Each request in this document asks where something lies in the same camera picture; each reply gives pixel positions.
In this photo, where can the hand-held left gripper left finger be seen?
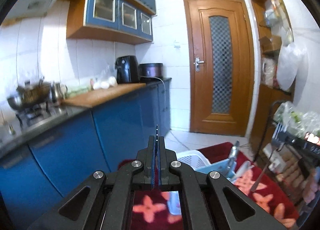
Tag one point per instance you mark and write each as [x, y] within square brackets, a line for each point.
[153, 165]

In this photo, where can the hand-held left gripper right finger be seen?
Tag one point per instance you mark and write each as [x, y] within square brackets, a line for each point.
[162, 165]

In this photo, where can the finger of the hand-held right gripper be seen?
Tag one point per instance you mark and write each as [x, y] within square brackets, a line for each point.
[287, 139]

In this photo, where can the metal fork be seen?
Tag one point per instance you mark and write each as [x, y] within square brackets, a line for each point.
[278, 130]

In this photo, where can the light blue utensil box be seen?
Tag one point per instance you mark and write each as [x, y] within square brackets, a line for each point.
[212, 168]

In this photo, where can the beige plastic spoon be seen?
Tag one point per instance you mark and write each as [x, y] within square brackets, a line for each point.
[243, 168]

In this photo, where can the long metal utensil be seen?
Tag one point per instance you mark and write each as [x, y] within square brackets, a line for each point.
[233, 155]

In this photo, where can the person's right hand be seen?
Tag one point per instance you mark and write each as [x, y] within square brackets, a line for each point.
[312, 185]

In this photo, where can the clear plastic bags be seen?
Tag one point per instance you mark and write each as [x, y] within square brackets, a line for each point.
[297, 117]

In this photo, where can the pile of eggs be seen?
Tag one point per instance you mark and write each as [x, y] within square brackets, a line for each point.
[288, 170]

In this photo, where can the white plastic basket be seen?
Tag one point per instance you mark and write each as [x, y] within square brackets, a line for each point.
[192, 159]

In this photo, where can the red floral blanket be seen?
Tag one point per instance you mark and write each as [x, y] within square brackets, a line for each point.
[260, 195]

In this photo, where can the blue base cabinets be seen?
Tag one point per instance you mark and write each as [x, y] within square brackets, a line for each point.
[100, 132]

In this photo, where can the white hanging plastic bag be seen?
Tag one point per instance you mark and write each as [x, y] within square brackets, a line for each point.
[290, 67]

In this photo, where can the wooden door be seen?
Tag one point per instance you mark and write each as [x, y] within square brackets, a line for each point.
[200, 100]

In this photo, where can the wooden cutting board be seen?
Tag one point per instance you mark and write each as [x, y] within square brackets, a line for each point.
[105, 94]

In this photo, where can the dark rice cooker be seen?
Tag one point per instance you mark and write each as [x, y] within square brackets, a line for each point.
[151, 71]

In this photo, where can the bag of white buns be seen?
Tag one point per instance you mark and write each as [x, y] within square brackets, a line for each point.
[105, 82]

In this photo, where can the wooden shelf cabinet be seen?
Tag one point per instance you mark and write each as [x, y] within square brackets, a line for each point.
[267, 45]

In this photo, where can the black air fryer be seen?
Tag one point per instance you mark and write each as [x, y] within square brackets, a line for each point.
[127, 70]

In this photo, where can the metal kettle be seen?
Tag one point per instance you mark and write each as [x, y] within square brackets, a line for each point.
[58, 92]

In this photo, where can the gas stove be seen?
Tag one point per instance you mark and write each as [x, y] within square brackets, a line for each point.
[40, 116]

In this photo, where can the black wok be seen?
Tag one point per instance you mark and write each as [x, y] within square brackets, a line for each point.
[35, 92]

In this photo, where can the steel pot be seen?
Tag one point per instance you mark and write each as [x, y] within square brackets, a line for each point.
[14, 102]

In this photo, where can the white light switch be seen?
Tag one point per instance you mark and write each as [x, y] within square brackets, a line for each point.
[177, 44]

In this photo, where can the glass-door wall cabinet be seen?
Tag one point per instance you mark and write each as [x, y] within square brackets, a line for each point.
[112, 17]

